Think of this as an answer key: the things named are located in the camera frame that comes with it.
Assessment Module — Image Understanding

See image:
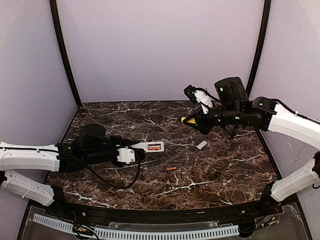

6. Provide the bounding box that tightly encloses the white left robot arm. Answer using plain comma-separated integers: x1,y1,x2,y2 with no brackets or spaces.
0,124,139,207

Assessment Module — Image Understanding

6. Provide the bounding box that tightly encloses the black front table rail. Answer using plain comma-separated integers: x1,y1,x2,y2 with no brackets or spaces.
47,201,276,225

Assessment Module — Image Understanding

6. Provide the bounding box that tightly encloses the white remote control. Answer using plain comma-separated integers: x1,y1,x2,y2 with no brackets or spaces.
131,141,165,153

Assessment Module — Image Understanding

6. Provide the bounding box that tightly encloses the yellow handled screwdriver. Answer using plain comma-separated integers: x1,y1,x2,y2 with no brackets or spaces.
180,117,197,125

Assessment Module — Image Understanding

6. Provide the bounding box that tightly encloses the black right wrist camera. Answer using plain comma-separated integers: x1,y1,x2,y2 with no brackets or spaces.
183,85,214,115

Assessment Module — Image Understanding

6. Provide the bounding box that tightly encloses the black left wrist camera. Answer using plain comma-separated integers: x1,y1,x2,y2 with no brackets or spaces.
117,147,145,164

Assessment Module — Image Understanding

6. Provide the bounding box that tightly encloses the orange battery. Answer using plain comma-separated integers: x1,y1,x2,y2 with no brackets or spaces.
147,143,162,151
166,166,177,171

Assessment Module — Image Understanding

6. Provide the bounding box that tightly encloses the black right frame post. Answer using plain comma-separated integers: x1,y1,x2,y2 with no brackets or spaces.
245,0,272,97

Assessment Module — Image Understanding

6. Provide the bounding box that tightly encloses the white slotted cable duct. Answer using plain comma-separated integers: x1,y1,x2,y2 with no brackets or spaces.
32,213,240,240

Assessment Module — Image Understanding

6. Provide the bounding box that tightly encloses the white battery cover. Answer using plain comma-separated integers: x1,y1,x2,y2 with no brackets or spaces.
196,140,208,150

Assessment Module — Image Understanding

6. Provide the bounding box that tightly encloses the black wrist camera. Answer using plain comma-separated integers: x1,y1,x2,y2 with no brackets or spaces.
117,147,145,164
183,85,214,115

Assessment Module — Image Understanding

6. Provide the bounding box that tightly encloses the black frame post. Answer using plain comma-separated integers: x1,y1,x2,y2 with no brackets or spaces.
49,0,82,108
245,0,272,97

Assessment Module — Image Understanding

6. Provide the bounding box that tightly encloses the black left frame post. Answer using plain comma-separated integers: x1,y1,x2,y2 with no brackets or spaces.
49,0,82,108

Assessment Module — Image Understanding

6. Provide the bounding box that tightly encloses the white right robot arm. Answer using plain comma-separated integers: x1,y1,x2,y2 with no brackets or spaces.
181,77,320,206

